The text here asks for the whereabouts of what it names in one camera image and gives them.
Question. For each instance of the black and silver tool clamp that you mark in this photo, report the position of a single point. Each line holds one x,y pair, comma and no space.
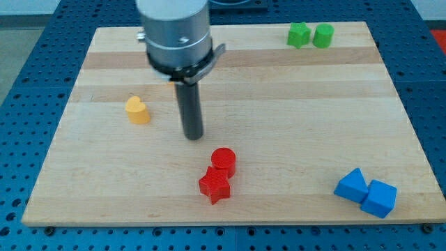
190,74

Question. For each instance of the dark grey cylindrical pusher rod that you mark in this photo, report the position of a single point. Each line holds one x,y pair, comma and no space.
190,110

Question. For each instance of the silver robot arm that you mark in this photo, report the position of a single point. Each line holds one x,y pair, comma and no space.
179,45

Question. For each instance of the yellow heart block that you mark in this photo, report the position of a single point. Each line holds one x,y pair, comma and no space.
137,111

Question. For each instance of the light wooden board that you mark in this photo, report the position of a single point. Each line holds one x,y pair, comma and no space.
298,120

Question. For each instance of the red cylinder block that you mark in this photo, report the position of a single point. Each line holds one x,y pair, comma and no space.
224,159

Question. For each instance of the red star block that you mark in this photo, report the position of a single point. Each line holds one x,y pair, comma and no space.
215,184

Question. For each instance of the green star block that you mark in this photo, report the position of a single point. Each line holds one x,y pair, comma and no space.
299,35

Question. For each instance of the green cylinder block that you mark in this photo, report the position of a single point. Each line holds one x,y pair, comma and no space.
323,35

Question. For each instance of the blue triangle block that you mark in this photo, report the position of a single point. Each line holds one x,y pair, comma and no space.
352,186

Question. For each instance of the blue cube block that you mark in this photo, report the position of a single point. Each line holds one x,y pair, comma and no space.
380,200

